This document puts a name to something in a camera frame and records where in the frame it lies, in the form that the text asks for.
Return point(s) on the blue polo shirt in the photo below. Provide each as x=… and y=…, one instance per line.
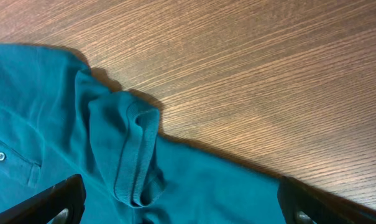
x=57, y=120

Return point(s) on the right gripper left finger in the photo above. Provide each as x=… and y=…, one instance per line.
x=64, y=202

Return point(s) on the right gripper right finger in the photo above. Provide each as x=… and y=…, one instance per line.
x=302, y=203

